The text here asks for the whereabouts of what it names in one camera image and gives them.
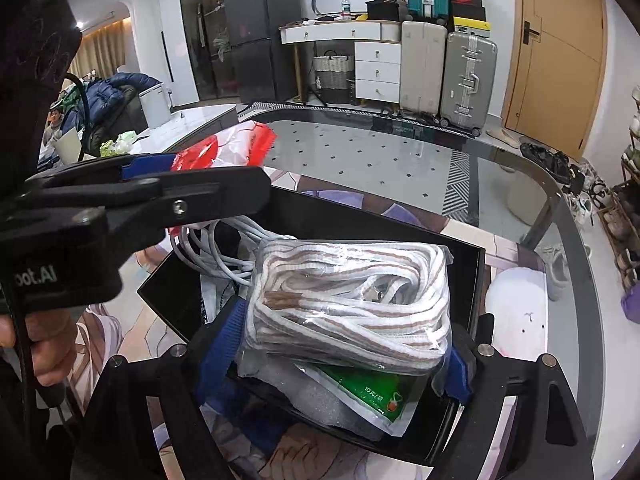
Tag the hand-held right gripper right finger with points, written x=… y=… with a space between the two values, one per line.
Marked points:
x=457 y=375

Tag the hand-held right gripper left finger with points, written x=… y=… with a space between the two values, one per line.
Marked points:
x=215 y=360

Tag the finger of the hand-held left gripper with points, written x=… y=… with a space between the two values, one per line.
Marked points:
x=145 y=165
x=210 y=192

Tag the red snack packet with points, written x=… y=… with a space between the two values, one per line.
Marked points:
x=200 y=152

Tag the green white medicine sachet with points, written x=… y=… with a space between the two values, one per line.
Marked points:
x=380 y=395

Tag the black storage box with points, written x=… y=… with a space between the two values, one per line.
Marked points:
x=350 y=217

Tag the person's left forearm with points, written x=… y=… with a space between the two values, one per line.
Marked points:
x=30 y=435

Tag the person's left hand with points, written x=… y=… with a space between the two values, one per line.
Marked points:
x=45 y=345

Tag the green tissue pack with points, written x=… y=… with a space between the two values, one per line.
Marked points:
x=120 y=144

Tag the white appliance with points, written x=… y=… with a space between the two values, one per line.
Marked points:
x=155 y=107

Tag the printed plastic bag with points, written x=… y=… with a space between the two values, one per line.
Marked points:
x=212 y=300

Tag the white laptop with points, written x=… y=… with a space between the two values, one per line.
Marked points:
x=67 y=147

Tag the blue puffer jacket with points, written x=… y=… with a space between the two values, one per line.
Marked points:
x=115 y=90

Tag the printed table mat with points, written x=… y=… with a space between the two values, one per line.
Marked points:
x=515 y=305

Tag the black white patterned rug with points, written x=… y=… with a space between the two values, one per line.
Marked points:
x=280 y=108

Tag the white foam wrap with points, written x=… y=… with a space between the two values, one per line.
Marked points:
x=320 y=400

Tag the beige curtain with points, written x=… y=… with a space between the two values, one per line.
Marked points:
x=100 y=50

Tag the dark glass cabinet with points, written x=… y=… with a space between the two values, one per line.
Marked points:
x=200 y=35

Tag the dark grey fridge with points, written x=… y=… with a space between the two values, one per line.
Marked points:
x=260 y=35

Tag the wicker basket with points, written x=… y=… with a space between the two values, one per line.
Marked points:
x=332 y=72

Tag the purple bag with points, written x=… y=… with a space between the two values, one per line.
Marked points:
x=632 y=305

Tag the white desk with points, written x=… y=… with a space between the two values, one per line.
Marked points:
x=330 y=32

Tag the white drawer unit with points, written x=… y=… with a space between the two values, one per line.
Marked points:
x=377 y=72

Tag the group of sneakers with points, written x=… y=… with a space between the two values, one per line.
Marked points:
x=627 y=240

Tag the pile of loose shoes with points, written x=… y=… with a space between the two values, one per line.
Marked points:
x=587 y=195

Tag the water bottle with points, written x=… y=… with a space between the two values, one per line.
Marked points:
x=346 y=7

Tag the beige slippers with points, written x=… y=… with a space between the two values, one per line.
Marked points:
x=502 y=136

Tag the wooden shoe rack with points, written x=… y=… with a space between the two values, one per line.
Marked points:
x=625 y=195

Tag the beige suitcase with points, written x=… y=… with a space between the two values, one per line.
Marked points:
x=422 y=67

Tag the black bag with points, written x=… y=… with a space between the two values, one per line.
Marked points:
x=382 y=5

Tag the silver suitcase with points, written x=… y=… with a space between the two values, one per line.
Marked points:
x=467 y=80

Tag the black yellow shoe box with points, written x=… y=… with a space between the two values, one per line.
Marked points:
x=472 y=26

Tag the black red logo shoe box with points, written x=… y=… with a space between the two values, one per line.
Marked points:
x=467 y=0

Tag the wooden door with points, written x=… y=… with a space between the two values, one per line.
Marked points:
x=555 y=60

